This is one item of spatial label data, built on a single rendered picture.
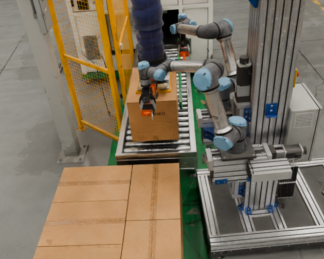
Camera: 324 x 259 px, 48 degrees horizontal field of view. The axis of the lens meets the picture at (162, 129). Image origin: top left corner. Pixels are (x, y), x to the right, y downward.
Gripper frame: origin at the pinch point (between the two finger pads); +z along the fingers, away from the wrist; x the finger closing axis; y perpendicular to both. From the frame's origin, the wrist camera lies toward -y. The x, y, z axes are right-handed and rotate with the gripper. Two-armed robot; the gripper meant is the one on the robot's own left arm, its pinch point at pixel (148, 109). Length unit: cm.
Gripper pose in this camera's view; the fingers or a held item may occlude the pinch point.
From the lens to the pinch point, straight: 258.2
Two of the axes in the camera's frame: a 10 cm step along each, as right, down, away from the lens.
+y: 0.4, -6.0, 8.0
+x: -10.0, 0.4, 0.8
